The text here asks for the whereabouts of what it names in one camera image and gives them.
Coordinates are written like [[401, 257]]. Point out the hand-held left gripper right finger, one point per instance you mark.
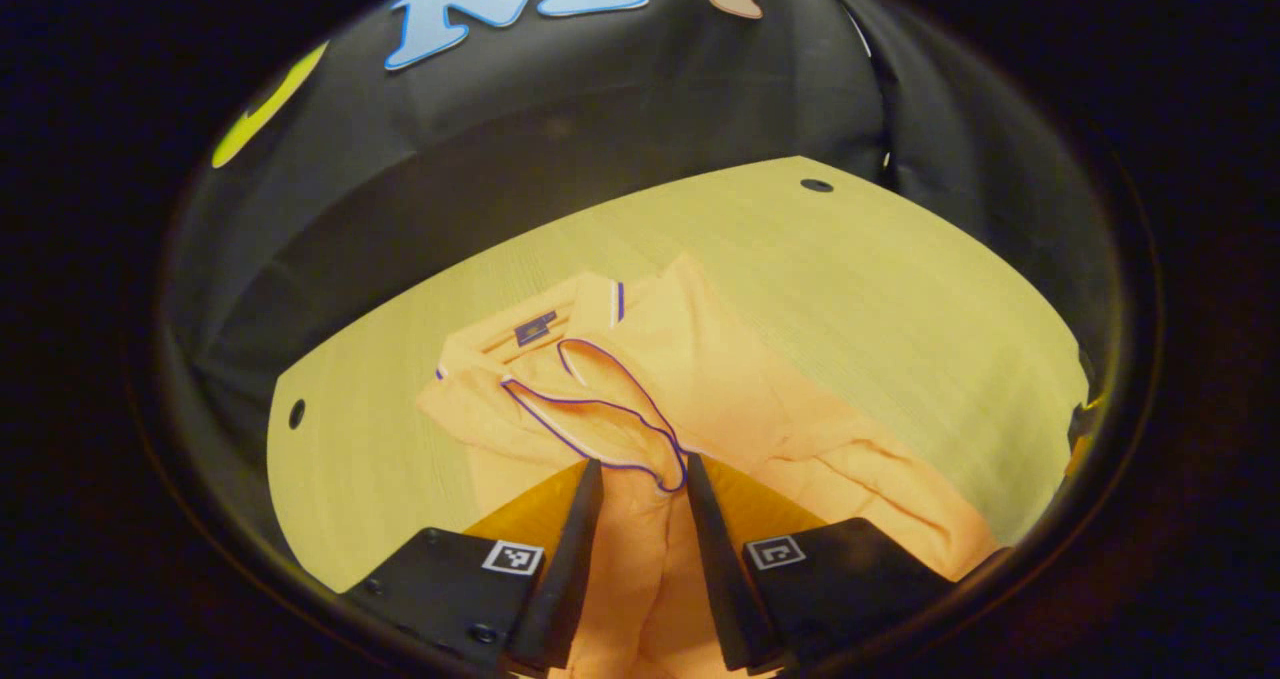
[[725, 589]]

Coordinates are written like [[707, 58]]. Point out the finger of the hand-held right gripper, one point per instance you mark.
[[1080, 427]]

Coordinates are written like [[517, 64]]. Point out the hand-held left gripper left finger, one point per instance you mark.
[[570, 579]]

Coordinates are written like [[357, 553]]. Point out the orange T-shirt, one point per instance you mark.
[[720, 379]]

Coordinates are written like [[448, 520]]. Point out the black backdrop cloth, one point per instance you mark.
[[600, 109]]

